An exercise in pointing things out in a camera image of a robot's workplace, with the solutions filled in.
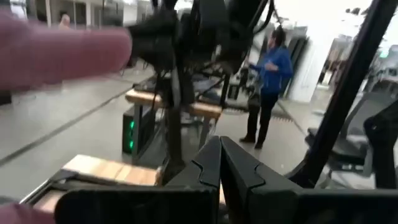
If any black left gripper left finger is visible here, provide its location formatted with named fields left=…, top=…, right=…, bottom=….
left=54, top=135, right=222, bottom=224

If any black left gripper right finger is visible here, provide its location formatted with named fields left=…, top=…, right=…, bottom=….
left=220, top=136, right=398, bottom=224

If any maroon baseball cap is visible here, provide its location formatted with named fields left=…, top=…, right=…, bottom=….
left=0, top=202, right=57, bottom=224
left=0, top=7, right=133, bottom=91

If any wood top side desk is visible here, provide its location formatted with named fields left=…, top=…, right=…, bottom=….
left=124, top=88, right=223, bottom=150

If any computer tower with green lights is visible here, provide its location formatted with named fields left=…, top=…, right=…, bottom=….
left=121, top=105, right=156, bottom=156

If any person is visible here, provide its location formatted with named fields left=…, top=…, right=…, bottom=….
left=58, top=14, right=72, bottom=31
left=239, top=26, right=295, bottom=150

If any grey mesh office chair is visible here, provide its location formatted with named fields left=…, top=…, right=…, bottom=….
left=306, top=90, right=398, bottom=181

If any black aluminium table frame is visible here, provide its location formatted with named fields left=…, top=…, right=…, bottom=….
left=20, top=0, right=398, bottom=215

